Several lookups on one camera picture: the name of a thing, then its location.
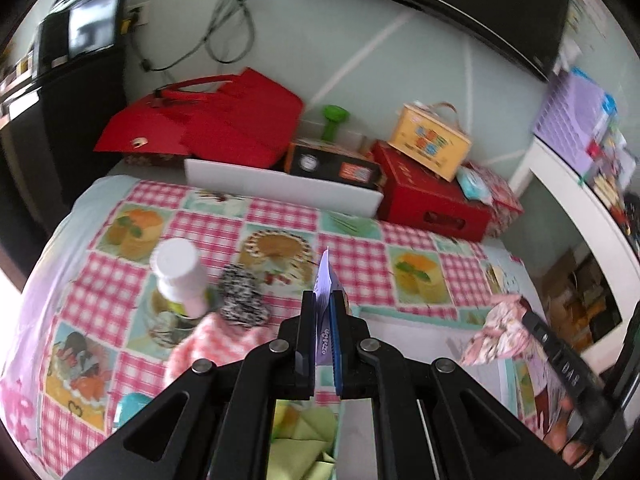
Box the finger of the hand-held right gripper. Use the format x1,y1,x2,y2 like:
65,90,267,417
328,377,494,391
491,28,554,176
520,309,607,406

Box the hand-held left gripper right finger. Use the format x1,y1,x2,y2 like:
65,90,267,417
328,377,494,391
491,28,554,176
327,290,583,480

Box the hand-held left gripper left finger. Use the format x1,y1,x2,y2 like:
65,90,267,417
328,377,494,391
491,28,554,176
62,290,318,480

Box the pink floral cloth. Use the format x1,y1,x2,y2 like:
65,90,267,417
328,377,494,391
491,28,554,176
460,294,533,366

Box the pink and white cloth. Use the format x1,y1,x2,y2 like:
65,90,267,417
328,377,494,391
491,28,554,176
165,312,273,391

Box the person's right hand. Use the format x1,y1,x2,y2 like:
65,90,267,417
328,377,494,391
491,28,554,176
542,425,601,467

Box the brown cardboard box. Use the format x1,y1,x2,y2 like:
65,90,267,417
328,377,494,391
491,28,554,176
542,250,623,356

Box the black and white scrunchie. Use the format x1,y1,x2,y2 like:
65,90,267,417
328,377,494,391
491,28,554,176
215,265,272,328

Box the green packet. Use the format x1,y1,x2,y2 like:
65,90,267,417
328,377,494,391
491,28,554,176
272,400,337,480

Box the printed checkered blanket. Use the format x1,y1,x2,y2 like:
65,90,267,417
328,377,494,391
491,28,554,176
0,175,571,473

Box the white cap bottle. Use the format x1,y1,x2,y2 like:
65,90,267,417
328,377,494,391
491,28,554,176
147,237,213,348

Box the red patterned box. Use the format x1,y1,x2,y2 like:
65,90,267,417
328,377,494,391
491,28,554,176
462,162,526,238

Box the white desk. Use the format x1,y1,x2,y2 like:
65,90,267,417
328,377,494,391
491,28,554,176
510,135,640,331

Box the red carton box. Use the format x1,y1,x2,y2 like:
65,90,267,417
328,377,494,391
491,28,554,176
371,140,493,242

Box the wet wipes pack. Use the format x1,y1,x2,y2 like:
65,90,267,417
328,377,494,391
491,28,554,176
456,165,493,203

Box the black carton box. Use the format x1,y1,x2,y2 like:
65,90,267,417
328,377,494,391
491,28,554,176
285,139,386,191

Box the colourful books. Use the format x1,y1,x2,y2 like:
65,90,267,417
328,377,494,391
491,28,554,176
587,92,640,246

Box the green dumbbell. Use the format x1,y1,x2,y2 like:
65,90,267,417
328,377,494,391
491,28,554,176
320,105,353,143

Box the purple plastic basket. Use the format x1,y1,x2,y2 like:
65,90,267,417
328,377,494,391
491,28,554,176
532,67,618,176

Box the brown patterned box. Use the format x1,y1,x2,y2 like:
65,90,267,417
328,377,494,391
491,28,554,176
122,152,188,168

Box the red handbag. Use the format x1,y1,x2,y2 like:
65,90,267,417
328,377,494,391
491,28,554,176
155,67,306,171

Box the red box with gold clasp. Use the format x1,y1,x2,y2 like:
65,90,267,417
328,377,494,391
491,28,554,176
94,105,201,157

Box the black cabinet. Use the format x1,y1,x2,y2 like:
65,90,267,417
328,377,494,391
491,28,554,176
0,35,128,261

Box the black monitor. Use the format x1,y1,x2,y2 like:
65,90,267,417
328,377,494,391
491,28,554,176
37,0,133,68

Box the yellow carton with handle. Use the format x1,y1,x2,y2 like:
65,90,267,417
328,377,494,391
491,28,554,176
387,101,473,182

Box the black cable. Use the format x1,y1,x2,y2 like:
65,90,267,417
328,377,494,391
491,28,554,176
135,0,256,73

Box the wall socket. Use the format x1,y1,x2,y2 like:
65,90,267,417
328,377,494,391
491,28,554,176
125,2,151,31

